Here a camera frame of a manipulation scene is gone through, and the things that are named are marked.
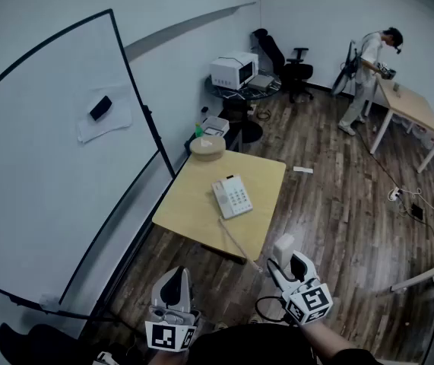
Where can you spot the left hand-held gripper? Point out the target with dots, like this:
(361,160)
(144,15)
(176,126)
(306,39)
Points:
(163,335)

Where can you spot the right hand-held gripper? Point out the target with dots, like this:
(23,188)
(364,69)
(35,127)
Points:
(311,302)

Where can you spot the person's right forearm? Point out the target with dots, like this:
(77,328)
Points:
(325,337)

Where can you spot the person's black shirt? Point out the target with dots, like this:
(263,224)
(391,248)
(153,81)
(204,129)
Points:
(254,346)

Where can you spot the light wooden square table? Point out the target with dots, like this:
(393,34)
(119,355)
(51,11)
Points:
(201,204)

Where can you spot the white telephone base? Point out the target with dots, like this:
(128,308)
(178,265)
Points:
(235,198)

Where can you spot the white paper strip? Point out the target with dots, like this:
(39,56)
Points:
(303,169)

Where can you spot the white table leg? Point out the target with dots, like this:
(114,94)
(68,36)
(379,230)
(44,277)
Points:
(416,280)

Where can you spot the white power strip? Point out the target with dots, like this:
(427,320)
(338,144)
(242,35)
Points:
(394,194)

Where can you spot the black power adapter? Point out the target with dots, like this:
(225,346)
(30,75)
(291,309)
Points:
(417,211)

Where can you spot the round wooden tissue box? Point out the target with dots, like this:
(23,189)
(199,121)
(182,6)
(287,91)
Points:
(207,148)

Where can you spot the black low cabinet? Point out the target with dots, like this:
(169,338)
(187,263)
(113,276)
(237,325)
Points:
(233,135)

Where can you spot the green plastic bottle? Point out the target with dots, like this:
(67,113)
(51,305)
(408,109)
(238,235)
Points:
(199,131)

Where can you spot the white open box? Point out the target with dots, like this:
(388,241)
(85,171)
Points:
(215,126)

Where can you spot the white paper sheet on whiteboard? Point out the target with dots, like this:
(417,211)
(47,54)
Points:
(119,124)

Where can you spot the round black marble table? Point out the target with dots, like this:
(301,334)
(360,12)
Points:
(239,94)

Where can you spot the large black-framed whiteboard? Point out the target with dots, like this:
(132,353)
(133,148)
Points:
(30,165)

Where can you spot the flat grey box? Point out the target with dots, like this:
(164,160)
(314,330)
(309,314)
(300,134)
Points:
(261,82)

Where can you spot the black whiteboard eraser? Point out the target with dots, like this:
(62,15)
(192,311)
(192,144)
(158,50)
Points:
(100,108)

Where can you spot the black office chair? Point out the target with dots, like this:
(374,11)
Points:
(292,70)

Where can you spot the wooden desk with white legs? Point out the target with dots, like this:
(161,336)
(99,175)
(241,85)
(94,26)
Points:
(410,106)

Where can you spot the white microwave oven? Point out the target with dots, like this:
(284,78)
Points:
(228,70)

